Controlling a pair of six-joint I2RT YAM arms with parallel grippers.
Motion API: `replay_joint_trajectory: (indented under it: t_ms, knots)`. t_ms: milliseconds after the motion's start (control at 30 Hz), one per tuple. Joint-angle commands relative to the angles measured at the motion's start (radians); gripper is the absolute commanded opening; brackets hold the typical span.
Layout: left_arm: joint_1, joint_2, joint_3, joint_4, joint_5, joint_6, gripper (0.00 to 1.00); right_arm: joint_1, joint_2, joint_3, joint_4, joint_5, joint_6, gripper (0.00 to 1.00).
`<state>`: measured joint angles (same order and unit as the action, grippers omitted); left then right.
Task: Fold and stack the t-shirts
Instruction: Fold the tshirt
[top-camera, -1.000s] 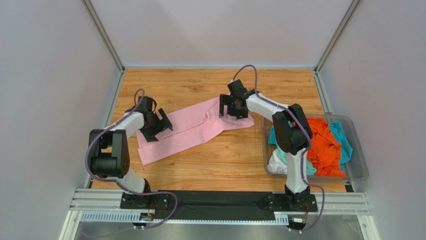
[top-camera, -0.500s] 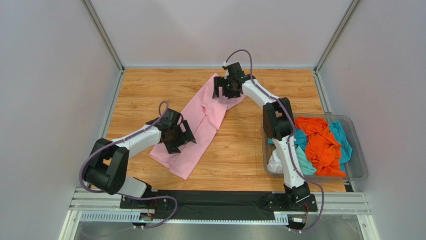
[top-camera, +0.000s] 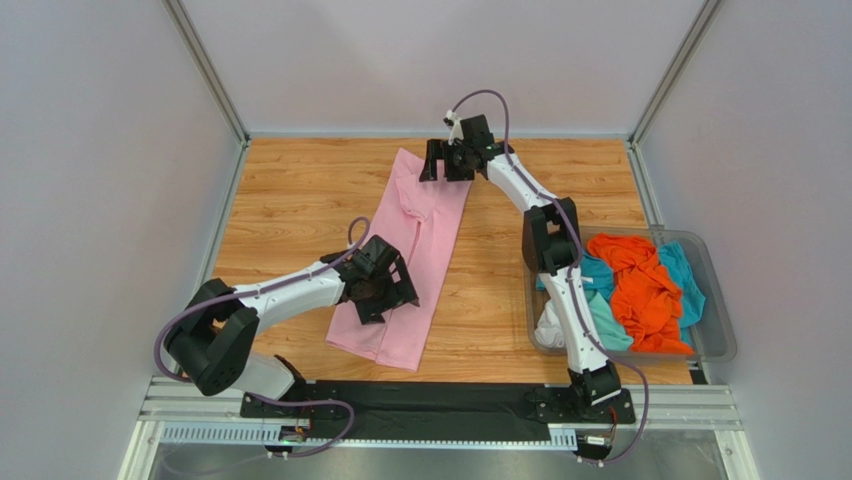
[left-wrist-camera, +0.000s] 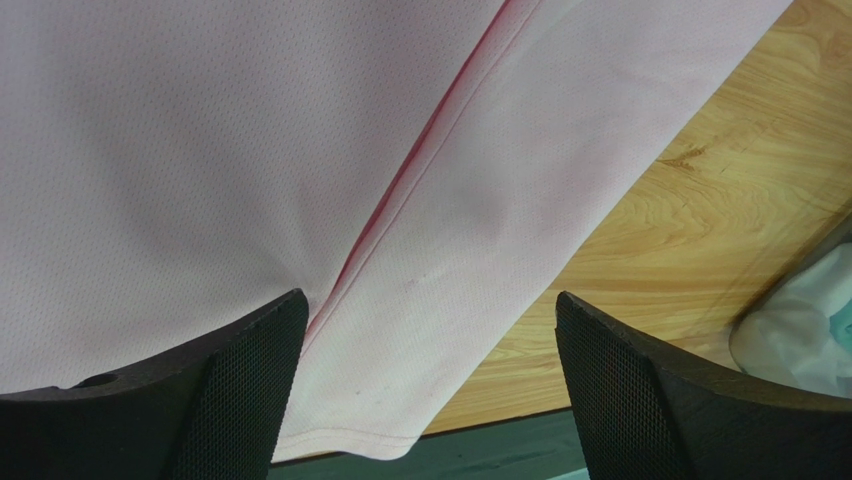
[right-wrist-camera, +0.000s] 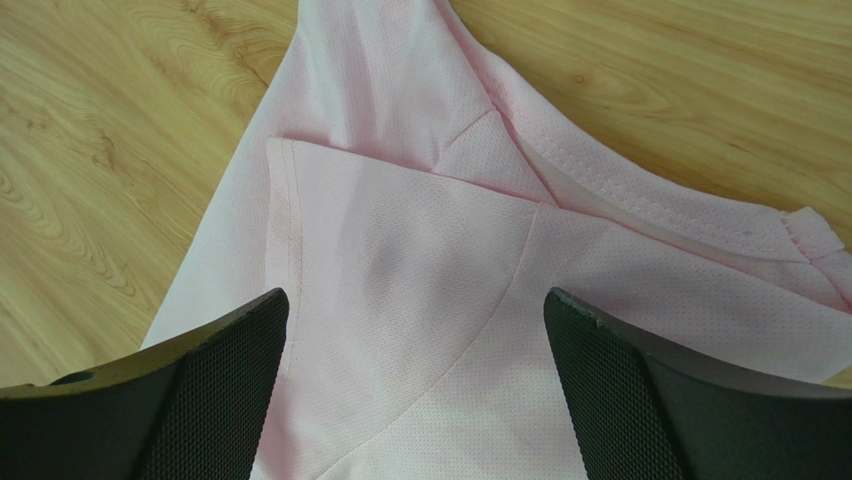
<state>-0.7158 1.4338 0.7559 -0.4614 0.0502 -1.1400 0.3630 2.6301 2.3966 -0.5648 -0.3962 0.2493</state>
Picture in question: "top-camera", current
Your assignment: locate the clear plastic bin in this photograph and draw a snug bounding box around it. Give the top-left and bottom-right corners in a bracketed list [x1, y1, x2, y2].
[521, 220, 739, 365]

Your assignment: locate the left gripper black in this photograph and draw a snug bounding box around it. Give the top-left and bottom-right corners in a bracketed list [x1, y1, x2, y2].
[356, 255, 420, 323]

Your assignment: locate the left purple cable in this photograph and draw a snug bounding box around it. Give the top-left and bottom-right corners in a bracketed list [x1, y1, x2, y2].
[153, 215, 373, 459]

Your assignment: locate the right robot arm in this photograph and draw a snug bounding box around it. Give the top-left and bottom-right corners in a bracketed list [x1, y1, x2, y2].
[429, 111, 626, 420]

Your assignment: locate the mint green t shirt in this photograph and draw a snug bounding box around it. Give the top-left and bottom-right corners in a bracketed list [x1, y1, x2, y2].
[585, 291, 633, 352]

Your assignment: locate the aluminium frame rail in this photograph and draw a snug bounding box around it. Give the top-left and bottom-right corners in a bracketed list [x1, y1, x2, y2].
[119, 377, 758, 479]

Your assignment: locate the white t shirt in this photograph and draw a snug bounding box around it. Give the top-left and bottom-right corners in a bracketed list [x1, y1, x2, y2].
[533, 300, 565, 350]

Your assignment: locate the teal t shirt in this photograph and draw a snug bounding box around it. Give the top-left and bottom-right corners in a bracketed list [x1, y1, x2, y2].
[535, 240, 707, 346]

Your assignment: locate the orange t shirt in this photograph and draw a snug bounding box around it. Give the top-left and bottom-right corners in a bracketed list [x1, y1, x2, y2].
[586, 233, 694, 356]

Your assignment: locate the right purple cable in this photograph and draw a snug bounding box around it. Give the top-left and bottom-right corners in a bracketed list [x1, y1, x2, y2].
[444, 89, 651, 466]

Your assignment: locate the purple cable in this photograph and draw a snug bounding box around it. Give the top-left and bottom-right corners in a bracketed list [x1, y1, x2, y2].
[444, 89, 651, 466]
[153, 215, 373, 459]

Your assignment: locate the pink t shirt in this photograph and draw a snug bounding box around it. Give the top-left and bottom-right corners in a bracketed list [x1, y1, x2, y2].
[326, 149, 472, 372]

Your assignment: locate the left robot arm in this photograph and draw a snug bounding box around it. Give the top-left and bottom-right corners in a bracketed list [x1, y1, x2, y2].
[154, 140, 466, 400]

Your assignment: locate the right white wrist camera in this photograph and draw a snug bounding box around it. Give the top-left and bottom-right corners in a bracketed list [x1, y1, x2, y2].
[443, 109, 464, 145]

